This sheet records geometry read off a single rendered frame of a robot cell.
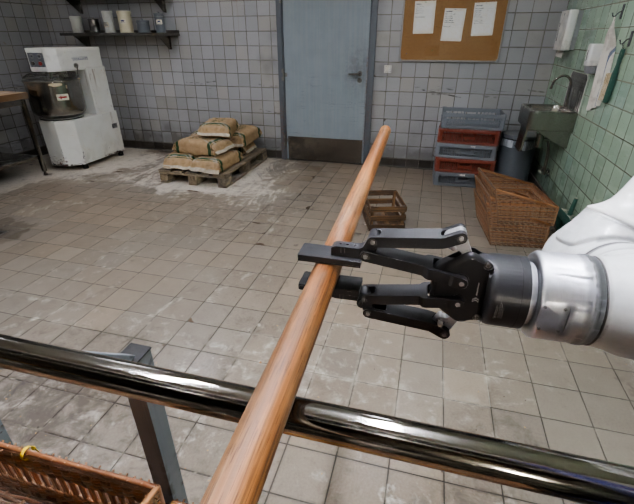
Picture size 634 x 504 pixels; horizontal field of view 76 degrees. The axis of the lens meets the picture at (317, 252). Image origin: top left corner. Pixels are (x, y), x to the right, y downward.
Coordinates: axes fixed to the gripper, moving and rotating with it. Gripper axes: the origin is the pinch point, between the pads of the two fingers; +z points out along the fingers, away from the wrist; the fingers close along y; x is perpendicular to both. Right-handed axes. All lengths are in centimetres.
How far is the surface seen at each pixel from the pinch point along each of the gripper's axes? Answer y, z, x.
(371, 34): -24, 55, 463
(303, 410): 2.2, -1.8, -17.9
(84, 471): 47, 44, -4
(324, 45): -13, 108, 466
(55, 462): 46, 51, -4
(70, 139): 82, 386, 359
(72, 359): 2.1, 19.8, -17.4
